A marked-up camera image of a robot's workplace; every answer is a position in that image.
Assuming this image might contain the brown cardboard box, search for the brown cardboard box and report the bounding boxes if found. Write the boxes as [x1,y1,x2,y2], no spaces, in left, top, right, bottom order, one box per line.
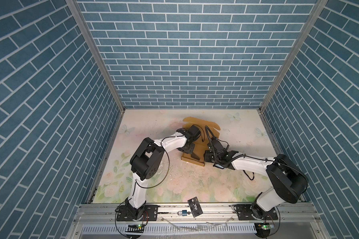
[181,117,221,167]

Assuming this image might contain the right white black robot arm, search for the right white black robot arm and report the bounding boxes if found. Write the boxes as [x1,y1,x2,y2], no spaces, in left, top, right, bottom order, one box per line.
[204,138,308,218]

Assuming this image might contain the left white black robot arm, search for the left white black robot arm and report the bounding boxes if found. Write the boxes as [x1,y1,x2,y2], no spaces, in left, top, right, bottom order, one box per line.
[126,126,201,209]

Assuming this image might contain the light blue stapler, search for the light blue stapler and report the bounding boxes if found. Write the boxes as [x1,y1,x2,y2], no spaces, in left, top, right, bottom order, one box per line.
[213,164,224,169]

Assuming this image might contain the yellow tape measure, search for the yellow tape measure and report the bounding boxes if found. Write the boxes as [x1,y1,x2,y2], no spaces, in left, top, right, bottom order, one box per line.
[243,170,255,181]

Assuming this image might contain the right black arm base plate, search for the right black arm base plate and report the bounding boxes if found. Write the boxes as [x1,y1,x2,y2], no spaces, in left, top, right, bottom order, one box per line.
[232,204,279,221]

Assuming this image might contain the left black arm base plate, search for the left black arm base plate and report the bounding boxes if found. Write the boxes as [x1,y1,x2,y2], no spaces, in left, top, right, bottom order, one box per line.
[116,204,159,222]

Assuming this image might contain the white perforated cable duct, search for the white perforated cable duct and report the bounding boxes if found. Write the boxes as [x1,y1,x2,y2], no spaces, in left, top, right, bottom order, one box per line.
[81,223,257,236]

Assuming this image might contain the aluminium front rail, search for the aluminium front rail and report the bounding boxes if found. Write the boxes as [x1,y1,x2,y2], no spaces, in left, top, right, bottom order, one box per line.
[73,202,321,225]

